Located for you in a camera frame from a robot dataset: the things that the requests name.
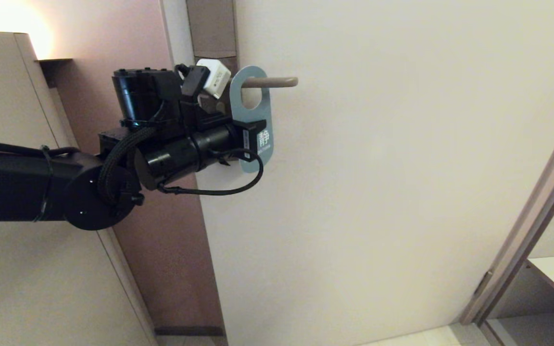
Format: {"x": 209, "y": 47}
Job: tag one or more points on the black left camera bracket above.
{"x": 195, "y": 113}

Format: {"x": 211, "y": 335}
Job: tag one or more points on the brown door lock plate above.
{"x": 212, "y": 29}

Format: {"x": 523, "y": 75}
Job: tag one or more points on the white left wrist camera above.
{"x": 214, "y": 79}

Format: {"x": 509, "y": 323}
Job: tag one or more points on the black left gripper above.
{"x": 181, "y": 156}

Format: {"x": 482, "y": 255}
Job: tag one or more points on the white room door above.
{"x": 378, "y": 216}

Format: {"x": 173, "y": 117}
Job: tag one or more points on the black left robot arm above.
{"x": 12, "y": 187}

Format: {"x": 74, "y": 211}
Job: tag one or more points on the white and blue door hanger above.
{"x": 253, "y": 110}

